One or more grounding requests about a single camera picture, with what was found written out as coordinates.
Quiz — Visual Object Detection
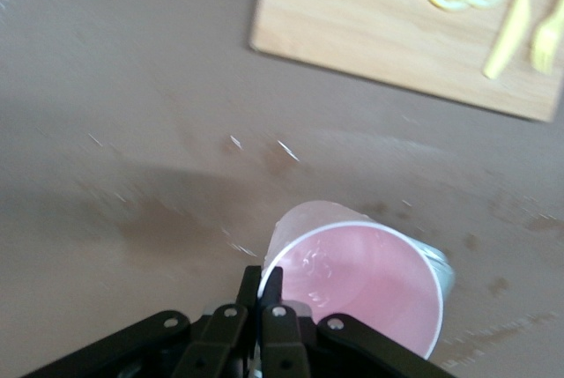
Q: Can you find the yellow plastic fork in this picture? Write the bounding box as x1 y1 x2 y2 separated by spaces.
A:
531 0 564 74

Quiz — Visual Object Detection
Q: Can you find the pink plastic cup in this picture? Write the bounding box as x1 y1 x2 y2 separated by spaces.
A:
263 200 457 361

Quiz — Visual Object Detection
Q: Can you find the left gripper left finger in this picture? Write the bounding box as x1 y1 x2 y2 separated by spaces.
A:
19 265 262 378

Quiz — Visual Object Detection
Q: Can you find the yellow plastic knife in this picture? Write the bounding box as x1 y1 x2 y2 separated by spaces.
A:
482 0 552 80

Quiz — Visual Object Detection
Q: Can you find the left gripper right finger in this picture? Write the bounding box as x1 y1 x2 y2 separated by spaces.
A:
259 265 459 378

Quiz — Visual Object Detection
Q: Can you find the wooden cutting board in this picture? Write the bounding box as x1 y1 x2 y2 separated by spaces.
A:
249 0 564 123

